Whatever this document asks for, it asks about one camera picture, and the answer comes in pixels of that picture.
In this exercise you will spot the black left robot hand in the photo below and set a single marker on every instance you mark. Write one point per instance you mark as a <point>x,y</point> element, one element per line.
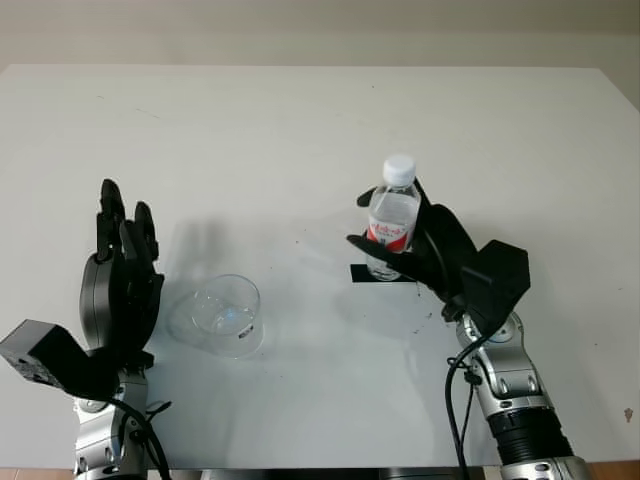
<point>107,295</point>

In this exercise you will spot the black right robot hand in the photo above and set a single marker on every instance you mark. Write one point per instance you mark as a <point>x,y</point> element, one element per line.
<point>447,250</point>

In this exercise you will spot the clear plastic water bottle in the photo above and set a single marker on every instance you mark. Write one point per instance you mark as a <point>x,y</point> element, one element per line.
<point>394,215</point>

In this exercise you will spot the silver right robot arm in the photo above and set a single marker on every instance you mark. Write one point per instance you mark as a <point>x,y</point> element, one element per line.
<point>520,400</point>

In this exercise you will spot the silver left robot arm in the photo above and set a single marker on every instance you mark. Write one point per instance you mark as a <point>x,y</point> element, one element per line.
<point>105,435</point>

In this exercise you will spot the clear glass cup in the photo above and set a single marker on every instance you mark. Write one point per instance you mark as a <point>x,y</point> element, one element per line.
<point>220,315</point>

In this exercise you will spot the black tape strip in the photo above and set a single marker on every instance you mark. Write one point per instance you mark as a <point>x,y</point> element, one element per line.
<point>359,275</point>

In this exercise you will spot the dark robot torso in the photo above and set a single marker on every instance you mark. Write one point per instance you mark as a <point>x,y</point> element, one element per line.
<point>340,474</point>

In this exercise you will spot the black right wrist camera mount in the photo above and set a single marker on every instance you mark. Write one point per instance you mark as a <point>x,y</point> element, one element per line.
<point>500,280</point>

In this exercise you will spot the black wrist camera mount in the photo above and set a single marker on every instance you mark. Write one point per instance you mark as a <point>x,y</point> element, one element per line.
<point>500,280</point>
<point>50,357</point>

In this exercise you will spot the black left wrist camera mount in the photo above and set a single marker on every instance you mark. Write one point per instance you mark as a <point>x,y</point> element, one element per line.
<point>50,357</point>

